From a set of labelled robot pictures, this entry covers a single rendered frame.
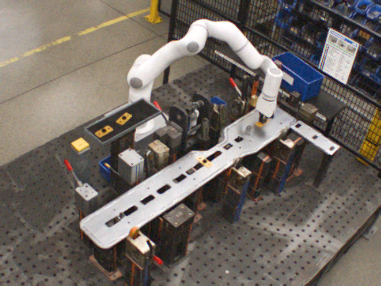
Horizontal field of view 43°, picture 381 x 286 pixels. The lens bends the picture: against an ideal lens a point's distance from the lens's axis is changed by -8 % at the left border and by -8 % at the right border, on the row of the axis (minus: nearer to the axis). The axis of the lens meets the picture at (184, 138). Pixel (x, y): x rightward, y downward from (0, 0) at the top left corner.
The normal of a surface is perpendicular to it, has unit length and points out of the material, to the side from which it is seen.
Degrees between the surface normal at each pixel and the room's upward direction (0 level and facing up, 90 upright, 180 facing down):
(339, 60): 90
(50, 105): 0
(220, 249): 0
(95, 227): 0
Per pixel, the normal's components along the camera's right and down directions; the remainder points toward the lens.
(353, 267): 0.11, -0.75
